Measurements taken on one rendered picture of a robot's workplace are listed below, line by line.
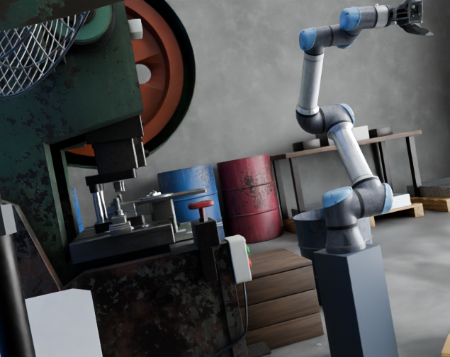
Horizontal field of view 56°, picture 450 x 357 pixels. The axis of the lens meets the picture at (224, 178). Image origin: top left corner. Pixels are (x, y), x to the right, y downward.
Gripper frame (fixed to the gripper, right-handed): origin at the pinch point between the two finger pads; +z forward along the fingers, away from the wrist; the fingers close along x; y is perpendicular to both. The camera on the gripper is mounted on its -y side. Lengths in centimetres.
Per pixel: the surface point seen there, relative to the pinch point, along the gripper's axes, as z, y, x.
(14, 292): -123, 96, -43
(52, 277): -136, 38, -66
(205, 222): -93, 41, -55
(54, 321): -137, 42, -77
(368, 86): 153, -362, -36
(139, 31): -105, 14, 0
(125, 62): -110, 17, -9
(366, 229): -2, -52, -101
